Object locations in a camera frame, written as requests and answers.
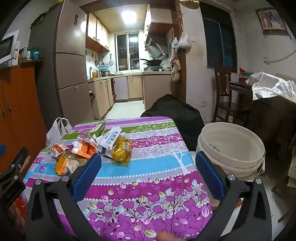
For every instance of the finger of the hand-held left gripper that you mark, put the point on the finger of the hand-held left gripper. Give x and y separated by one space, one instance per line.
1 149
13 162

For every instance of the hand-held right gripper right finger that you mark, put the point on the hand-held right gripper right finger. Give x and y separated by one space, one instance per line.
209 178

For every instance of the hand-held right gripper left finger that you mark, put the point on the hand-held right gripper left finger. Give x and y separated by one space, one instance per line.
86 176

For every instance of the orange white wrapper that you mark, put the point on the orange white wrapper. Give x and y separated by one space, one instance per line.
84 149

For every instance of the orange snack packet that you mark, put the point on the orange snack packet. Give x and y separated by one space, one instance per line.
62 165

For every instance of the white plastic bucket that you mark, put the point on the white plastic bucket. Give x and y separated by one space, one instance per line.
231 148

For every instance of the red white snack wrapper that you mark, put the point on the red white snack wrapper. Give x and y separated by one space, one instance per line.
59 149

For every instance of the white blue carton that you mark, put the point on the white blue carton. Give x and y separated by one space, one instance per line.
108 141

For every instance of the yellow snack packet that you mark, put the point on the yellow snack packet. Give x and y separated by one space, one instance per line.
121 149

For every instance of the green paper box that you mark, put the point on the green paper box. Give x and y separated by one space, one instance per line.
98 129

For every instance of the person's right hand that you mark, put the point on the person's right hand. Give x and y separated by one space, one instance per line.
170 237

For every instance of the orange wooden cabinet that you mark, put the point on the orange wooden cabinet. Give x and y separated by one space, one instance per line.
18 104

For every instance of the red plastic bag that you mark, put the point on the red plastic bag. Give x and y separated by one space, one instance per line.
19 213

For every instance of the floral purple tablecloth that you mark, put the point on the floral purple tablecloth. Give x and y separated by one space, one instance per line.
150 148

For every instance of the black bag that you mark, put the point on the black bag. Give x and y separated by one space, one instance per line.
175 115

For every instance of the dark wooden dining table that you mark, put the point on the dark wooden dining table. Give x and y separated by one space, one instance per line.
261 111

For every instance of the small white bottle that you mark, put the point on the small white bottle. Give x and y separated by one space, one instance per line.
28 55

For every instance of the dark wooden chair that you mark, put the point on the dark wooden chair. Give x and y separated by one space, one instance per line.
223 81

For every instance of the teal cup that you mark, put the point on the teal cup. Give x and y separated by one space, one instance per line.
36 55

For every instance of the white microwave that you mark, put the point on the white microwave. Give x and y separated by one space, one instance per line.
7 48

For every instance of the beige kitchen base cabinets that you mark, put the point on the beige kitchen base cabinets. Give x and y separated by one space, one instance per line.
135 87

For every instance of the yellow oil bottle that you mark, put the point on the yellow oil bottle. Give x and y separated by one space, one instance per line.
95 74

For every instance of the steel pot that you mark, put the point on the steel pot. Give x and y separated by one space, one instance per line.
106 73

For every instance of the grey refrigerator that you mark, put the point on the grey refrigerator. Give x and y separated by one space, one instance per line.
69 69

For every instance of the teal basin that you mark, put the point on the teal basin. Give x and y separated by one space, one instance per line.
103 68

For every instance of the white plastic sheet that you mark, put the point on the white plastic sheet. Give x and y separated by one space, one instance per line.
270 87

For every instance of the small red item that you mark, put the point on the small red item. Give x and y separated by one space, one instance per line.
242 70

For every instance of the hanging beige bag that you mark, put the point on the hanging beige bag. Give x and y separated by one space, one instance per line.
175 69

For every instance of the gas stove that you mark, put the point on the gas stove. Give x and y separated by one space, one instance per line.
153 68

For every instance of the black wok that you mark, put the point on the black wok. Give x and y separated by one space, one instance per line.
152 62

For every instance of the barred kitchen window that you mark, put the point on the barred kitchen window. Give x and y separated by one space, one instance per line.
127 51

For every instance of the dark window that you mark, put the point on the dark window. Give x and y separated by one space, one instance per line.
217 41

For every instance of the hanging green white bag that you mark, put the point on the hanging green white bag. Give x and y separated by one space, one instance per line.
174 43

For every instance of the hanging white plastic bag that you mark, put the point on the hanging white plastic bag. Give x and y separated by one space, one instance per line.
184 40

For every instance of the steel range hood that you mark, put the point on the steel range hood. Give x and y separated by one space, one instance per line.
155 46

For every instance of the kitchen ceiling light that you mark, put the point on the kitchen ceiling light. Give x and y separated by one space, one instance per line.
129 17

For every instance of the wall socket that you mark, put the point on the wall socket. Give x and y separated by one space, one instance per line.
203 103

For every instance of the beige wall cabinets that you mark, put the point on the beige wall cabinets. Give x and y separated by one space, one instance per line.
97 32

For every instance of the wall poster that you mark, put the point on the wall poster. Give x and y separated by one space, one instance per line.
270 19

